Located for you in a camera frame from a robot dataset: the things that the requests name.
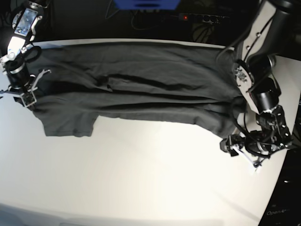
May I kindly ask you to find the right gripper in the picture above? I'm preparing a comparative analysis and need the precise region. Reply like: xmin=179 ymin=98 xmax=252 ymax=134
xmin=6 ymin=65 xmax=32 ymax=92

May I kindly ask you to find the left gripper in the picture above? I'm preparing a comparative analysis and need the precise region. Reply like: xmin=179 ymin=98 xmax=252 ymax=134
xmin=220 ymin=131 xmax=275 ymax=158

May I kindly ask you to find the grey T-shirt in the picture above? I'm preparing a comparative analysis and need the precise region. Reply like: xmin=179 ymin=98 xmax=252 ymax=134
xmin=28 ymin=43 xmax=246 ymax=138

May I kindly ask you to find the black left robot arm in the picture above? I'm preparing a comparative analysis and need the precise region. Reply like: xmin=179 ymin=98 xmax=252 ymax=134
xmin=220 ymin=0 xmax=301 ymax=159

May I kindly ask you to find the black OpenArm labelled box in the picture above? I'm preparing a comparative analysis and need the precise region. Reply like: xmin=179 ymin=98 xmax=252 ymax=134
xmin=258 ymin=174 xmax=301 ymax=226

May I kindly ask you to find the blue plastic box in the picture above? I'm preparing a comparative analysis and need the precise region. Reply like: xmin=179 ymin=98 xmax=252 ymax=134
xmin=114 ymin=0 xmax=180 ymax=10

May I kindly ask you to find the black power strip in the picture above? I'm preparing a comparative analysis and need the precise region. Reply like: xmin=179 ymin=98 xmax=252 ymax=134
xmin=178 ymin=13 xmax=231 ymax=24

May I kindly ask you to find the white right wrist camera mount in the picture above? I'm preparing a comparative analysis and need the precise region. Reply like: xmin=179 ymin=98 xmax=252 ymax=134
xmin=0 ymin=69 xmax=51 ymax=108

